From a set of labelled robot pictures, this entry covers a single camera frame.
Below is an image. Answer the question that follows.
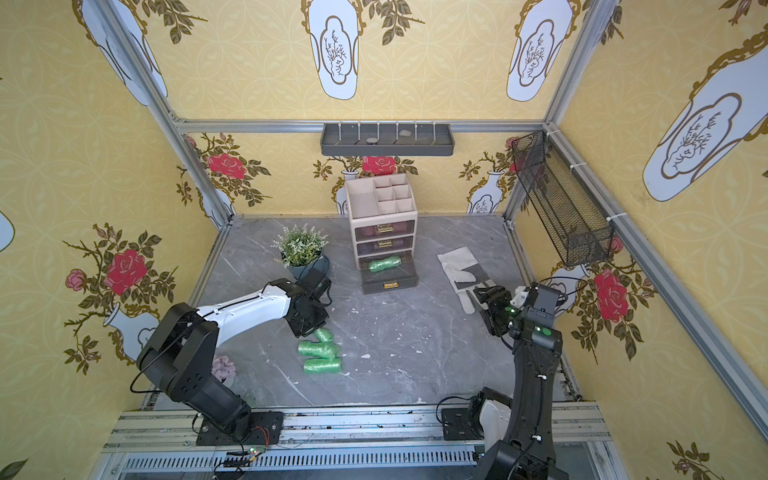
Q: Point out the green roll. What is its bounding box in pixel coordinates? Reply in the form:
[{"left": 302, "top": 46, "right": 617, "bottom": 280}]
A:
[
  {"left": 314, "top": 328, "right": 334, "bottom": 342},
  {"left": 297, "top": 341, "right": 339, "bottom": 359},
  {"left": 303, "top": 358, "right": 342, "bottom": 374},
  {"left": 368, "top": 255, "right": 402, "bottom": 273}
]

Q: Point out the green roll bottom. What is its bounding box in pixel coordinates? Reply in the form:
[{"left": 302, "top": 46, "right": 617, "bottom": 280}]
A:
[{"left": 303, "top": 358, "right": 342, "bottom": 374}]

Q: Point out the transparent drawer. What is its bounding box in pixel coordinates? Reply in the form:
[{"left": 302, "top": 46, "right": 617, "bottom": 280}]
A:
[
  {"left": 354, "top": 220, "right": 416, "bottom": 242},
  {"left": 358, "top": 251, "right": 419, "bottom": 295},
  {"left": 356, "top": 236, "right": 413, "bottom": 256}
]

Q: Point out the transparent top drawer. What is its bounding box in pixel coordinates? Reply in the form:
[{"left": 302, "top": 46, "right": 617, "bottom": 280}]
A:
[{"left": 354, "top": 220, "right": 416, "bottom": 242}]

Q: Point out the transparent bottom drawer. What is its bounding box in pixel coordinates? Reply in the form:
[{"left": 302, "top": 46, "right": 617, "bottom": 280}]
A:
[{"left": 358, "top": 251, "right": 419, "bottom": 295}]

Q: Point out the beige drawer organizer cabinet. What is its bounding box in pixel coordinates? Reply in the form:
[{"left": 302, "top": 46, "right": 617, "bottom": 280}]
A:
[{"left": 345, "top": 173, "right": 419, "bottom": 294}]

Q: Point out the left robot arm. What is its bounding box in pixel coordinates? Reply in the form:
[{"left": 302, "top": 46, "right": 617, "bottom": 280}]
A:
[{"left": 136, "top": 268, "right": 332, "bottom": 443}]

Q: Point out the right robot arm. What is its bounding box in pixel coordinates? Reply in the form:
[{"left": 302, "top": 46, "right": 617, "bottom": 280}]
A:
[{"left": 474, "top": 282, "right": 569, "bottom": 479}]

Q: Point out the potted green plant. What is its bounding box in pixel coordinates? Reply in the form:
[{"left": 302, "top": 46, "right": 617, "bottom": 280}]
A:
[{"left": 273, "top": 224, "right": 331, "bottom": 280}]

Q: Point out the white work glove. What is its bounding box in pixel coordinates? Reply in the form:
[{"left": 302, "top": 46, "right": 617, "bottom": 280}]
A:
[{"left": 437, "top": 247, "right": 496, "bottom": 315}]

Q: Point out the purple artificial flower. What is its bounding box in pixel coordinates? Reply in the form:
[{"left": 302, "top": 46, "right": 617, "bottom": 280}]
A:
[{"left": 211, "top": 356, "right": 237, "bottom": 386}]

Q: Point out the black wire mesh basket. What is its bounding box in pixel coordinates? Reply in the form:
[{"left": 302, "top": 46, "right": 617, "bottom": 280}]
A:
[{"left": 510, "top": 132, "right": 614, "bottom": 267}]

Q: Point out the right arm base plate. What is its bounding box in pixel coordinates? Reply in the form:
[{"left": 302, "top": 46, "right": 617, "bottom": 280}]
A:
[{"left": 437, "top": 405, "right": 484, "bottom": 441}]

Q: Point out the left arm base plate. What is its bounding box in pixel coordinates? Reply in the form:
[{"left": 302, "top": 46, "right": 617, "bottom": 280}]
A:
[{"left": 195, "top": 411, "right": 285, "bottom": 446}]

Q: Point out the grey wall shelf tray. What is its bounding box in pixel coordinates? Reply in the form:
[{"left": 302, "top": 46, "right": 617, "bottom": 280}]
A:
[{"left": 320, "top": 121, "right": 456, "bottom": 157}]

